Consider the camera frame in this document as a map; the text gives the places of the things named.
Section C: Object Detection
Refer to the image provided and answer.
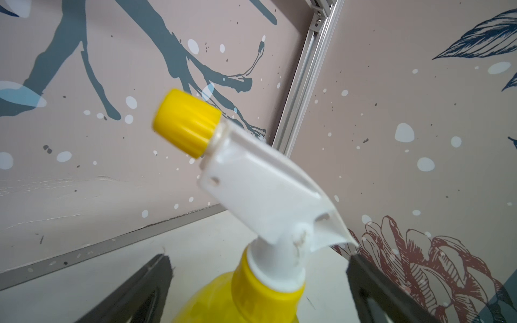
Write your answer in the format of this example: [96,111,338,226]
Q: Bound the yellow spray bottle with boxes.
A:
[153,90,355,322]

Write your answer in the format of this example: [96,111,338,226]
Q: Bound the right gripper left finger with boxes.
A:
[78,254,173,322]

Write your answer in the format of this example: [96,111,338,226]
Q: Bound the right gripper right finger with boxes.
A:
[347,254,438,323]

